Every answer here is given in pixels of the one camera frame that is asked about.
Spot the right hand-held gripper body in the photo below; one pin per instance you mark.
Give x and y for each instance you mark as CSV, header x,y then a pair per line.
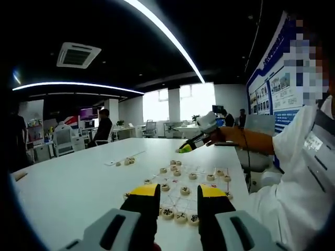
x,y
208,123

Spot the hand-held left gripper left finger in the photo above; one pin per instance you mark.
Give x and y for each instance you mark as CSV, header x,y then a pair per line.
x,y
99,235

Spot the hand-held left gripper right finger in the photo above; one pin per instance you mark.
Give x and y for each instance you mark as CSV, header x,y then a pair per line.
x,y
222,230

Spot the set of arranged chess pieces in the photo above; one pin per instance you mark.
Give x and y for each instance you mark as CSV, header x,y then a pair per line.
x,y
185,190

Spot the clear grid chessboard sheet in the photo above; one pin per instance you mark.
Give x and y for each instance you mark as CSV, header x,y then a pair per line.
x,y
201,188

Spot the person's right hand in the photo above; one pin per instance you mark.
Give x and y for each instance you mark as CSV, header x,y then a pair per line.
x,y
216,136

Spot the person's left hand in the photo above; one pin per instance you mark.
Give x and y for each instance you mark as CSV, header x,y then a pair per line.
x,y
157,248

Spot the blue plastic bin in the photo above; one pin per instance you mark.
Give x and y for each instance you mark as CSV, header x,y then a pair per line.
x,y
220,121

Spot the potted green plant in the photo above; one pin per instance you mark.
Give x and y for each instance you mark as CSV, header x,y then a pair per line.
x,y
195,117
120,123

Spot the white office table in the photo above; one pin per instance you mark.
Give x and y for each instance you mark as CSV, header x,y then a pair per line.
x,y
185,129

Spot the dark monitor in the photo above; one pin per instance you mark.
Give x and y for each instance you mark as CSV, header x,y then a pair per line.
x,y
218,109

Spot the grey mesh office chair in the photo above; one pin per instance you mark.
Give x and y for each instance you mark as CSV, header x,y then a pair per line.
x,y
149,128

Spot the long curved ceiling light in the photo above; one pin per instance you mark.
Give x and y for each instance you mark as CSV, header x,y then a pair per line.
x,y
199,74
65,83

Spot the person's white shirt torso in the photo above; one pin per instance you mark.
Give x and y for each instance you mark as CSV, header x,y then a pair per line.
x,y
288,209

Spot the clear plastic strip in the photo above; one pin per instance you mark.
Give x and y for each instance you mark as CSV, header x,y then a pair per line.
x,y
111,162

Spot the tan rolled mat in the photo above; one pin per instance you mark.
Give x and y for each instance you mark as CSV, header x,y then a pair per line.
x,y
20,176

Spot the purple lit screen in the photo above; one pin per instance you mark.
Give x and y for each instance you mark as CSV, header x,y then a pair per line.
x,y
89,113

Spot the white gaming chair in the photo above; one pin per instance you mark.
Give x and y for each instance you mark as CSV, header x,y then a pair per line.
x,y
63,137

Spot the grey chest-worn device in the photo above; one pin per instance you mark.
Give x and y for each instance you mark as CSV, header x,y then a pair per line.
x,y
322,157

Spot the white display cabinet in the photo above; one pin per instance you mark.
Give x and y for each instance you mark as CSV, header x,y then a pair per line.
x,y
35,123

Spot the ceiling air conditioner vent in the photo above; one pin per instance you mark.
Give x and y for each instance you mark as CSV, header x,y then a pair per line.
x,y
78,55

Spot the blue white wall poster board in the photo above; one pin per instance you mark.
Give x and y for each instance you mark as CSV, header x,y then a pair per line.
x,y
274,91

